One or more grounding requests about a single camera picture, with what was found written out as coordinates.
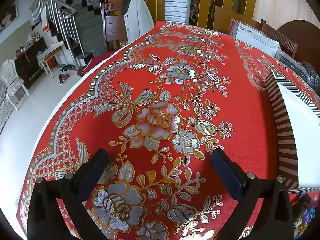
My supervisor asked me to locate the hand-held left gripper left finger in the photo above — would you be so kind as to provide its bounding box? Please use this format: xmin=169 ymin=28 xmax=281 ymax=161
xmin=27 ymin=149 xmax=109 ymax=240

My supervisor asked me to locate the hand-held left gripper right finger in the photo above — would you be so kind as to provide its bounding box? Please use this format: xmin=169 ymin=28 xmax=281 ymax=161
xmin=210 ymin=149 xmax=294 ymax=240

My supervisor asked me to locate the striped white box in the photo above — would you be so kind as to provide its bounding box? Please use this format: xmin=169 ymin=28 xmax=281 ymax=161
xmin=264 ymin=70 xmax=320 ymax=193

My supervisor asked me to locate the colourful plastic bead bracelet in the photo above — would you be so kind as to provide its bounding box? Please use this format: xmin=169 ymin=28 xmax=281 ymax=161
xmin=292 ymin=194 xmax=315 ymax=238

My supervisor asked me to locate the red floral tablecloth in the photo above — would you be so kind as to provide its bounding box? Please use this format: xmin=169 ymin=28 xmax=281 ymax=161
xmin=16 ymin=21 xmax=320 ymax=240

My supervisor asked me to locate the dark red stool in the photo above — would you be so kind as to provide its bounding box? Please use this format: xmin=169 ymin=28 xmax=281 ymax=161
xmin=76 ymin=51 xmax=112 ymax=78

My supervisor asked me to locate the white ornate chair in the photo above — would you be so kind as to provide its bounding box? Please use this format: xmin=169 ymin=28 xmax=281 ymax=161
xmin=0 ymin=59 xmax=31 ymax=111

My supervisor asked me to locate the black plastic bag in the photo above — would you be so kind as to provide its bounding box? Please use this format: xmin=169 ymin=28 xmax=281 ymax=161
xmin=279 ymin=54 xmax=320 ymax=94

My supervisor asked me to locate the small white table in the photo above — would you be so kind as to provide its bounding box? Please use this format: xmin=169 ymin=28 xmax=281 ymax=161
xmin=37 ymin=42 xmax=66 ymax=78

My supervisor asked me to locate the dark wooden cabinet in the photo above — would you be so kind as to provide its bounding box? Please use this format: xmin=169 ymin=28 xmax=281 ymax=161
xmin=14 ymin=37 xmax=48 ymax=88

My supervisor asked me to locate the white cardboard box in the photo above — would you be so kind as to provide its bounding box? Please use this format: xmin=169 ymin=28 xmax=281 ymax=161
xmin=229 ymin=18 xmax=281 ymax=55

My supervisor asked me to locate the slatted wooden chair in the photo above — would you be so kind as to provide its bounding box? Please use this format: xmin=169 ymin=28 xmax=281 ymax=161
xmin=260 ymin=18 xmax=298 ymax=58

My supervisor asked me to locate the dark wooden chair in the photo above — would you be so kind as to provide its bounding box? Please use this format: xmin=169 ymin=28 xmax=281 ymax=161
xmin=101 ymin=1 xmax=130 ymax=52

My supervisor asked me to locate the grey staircase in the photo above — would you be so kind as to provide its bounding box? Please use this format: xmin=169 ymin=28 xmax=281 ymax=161
xmin=45 ymin=0 xmax=109 ymax=67

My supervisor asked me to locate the flat cardboard sheet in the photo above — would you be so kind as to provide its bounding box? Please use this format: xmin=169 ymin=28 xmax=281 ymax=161
xmin=212 ymin=6 xmax=253 ymax=35

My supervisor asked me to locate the round brown table top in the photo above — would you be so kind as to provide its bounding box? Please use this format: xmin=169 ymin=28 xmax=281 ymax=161
xmin=277 ymin=19 xmax=320 ymax=64

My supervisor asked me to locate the steel stair railing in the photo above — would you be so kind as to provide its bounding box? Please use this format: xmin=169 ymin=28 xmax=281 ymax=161
xmin=30 ymin=0 xmax=108 ymax=67

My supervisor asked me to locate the grey jacket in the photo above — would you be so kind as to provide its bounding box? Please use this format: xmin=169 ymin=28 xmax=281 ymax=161
xmin=122 ymin=0 xmax=155 ymax=44

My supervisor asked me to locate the stack of white panels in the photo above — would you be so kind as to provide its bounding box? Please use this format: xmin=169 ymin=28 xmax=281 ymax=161
xmin=164 ymin=0 xmax=190 ymax=24

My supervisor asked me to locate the framed wall picture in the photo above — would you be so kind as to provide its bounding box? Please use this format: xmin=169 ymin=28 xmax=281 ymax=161
xmin=0 ymin=1 xmax=19 ymax=32

